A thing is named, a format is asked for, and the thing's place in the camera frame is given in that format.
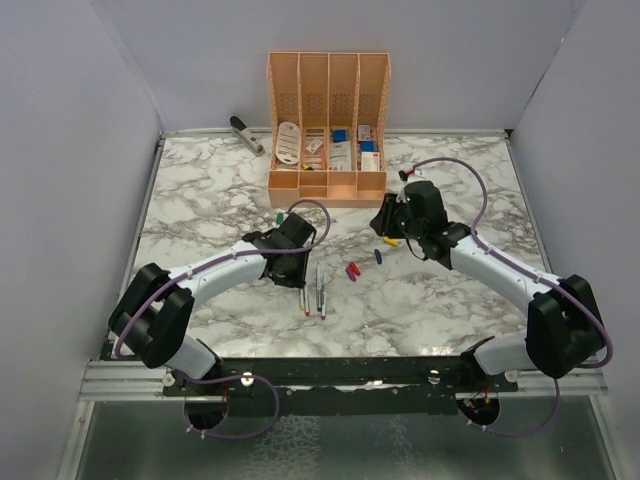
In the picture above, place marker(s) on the black mounting rail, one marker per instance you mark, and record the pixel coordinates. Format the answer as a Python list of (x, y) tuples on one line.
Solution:
[(338, 386)]

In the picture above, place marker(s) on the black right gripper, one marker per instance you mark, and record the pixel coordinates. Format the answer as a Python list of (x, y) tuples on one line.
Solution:
[(383, 222)]

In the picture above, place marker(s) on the white oval ruler card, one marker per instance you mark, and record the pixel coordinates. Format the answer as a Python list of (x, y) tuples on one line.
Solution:
[(288, 143)]

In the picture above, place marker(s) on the black grey stapler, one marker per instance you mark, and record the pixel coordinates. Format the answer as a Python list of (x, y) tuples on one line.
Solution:
[(246, 136)]

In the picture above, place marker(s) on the red pen cap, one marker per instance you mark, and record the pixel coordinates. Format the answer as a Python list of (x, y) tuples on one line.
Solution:
[(353, 270)]

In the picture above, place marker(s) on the white pen purple end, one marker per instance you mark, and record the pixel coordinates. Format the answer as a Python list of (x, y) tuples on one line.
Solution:
[(323, 296)]

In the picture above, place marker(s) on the peach plastic desk organizer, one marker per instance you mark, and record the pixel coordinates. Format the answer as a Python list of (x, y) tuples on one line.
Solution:
[(321, 92)]

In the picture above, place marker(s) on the red white card box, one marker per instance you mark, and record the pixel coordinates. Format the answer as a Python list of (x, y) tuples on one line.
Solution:
[(370, 161)]

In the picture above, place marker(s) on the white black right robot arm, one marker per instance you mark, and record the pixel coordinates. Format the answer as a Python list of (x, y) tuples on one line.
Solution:
[(563, 325)]

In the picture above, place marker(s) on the white pen blue end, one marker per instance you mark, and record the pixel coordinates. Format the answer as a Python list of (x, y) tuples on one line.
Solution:
[(319, 287)]

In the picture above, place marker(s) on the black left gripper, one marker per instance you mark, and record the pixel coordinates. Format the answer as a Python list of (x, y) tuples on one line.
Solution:
[(297, 280)]

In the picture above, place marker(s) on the blue box in organizer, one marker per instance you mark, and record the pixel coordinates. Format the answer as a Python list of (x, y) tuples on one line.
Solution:
[(339, 135)]

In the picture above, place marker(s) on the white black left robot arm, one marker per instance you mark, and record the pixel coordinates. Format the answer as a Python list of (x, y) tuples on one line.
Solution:
[(152, 316)]

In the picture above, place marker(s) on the yellow pen cap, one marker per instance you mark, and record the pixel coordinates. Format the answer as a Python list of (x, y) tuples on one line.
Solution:
[(392, 242)]

